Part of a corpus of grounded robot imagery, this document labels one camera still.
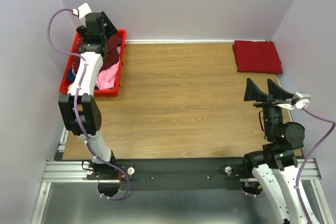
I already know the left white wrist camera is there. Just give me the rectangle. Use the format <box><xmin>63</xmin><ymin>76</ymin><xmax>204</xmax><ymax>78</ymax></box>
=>
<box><xmin>71</xmin><ymin>3</ymin><xmax>92</xmax><ymax>26</ymax></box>

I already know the navy blue t shirt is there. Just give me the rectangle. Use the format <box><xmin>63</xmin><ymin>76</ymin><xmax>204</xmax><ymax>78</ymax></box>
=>
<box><xmin>66</xmin><ymin>68</ymin><xmax>76</xmax><ymax>84</ymax></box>

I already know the red plastic bin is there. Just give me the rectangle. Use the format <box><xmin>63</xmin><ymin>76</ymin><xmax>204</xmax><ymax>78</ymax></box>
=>
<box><xmin>59</xmin><ymin>29</ymin><xmax>126</xmax><ymax>97</ymax></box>

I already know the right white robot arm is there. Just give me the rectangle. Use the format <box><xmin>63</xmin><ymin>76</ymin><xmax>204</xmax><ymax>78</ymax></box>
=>
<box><xmin>241</xmin><ymin>78</ymin><xmax>319</xmax><ymax>223</ymax></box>

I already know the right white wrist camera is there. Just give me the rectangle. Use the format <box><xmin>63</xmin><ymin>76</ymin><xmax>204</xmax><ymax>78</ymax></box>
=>
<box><xmin>277</xmin><ymin>92</ymin><xmax>311</xmax><ymax>110</ymax></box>

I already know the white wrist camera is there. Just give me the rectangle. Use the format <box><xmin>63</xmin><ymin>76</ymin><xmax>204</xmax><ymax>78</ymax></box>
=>
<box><xmin>277</xmin><ymin>92</ymin><xmax>311</xmax><ymax>110</ymax></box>
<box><xmin>71</xmin><ymin>3</ymin><xmax>92</xmax><ymax>26</ymax></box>

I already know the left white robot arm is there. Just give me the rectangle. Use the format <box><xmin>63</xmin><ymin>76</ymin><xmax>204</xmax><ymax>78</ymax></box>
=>
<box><xmin>58</xmin><ymin>10</ymin><xmax>121</xmax><ymax>179</ymax></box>

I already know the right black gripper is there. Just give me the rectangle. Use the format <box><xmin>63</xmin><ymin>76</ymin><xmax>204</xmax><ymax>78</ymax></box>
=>
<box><xmin>244</xmin><ymin>77</ymin><xmax>295</xmax><ymax>140</ymax></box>

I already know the aluminium frame rail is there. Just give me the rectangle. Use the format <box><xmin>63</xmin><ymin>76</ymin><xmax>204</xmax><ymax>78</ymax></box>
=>
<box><xmin>30</xmin><ymin>126</ymin><xmax>329</xmax><ymax>224</ymax></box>

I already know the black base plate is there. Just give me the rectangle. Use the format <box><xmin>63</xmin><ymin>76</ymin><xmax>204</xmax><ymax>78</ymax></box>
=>
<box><xmin>88</xmin><ymin>157</ymin><xmax>261</xmax><ymax>194</ymax></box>

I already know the maroon t shirt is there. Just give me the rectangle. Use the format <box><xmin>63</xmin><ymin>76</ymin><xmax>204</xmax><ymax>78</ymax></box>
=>
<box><xmin>72</xmin><ymin>35</ymin><xmax>122</xmax><ymax>75</ymax></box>

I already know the folded red t shirt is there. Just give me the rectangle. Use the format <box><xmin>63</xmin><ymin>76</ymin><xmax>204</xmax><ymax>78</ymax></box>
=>
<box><xmin>232</xmin><ymin>40</ymin><xmax>283</xmax><ymax>74</ymax></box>

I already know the pink t shirt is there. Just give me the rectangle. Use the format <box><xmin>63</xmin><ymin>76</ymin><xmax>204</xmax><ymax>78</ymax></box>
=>
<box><xmin>96</xmin><ymin>63</ymin><xmax>119</xmax><ymax>90</ymax></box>

